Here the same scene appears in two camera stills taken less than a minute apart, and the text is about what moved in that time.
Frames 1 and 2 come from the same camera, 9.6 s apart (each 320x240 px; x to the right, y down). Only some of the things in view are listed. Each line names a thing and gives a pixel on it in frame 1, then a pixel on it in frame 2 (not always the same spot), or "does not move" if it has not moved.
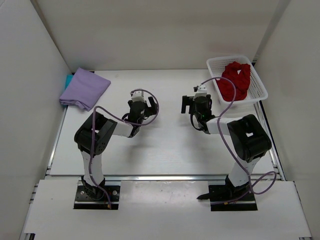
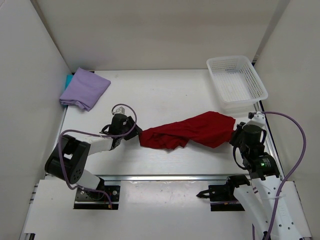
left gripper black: x=152 y=110 -> x=136 y=131
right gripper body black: x=196 y=114 -> x=235 y=140
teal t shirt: x=69 y=78 does not move
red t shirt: x=239 y=73 -> x=210 y=129
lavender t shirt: x=84 y=89 does not move
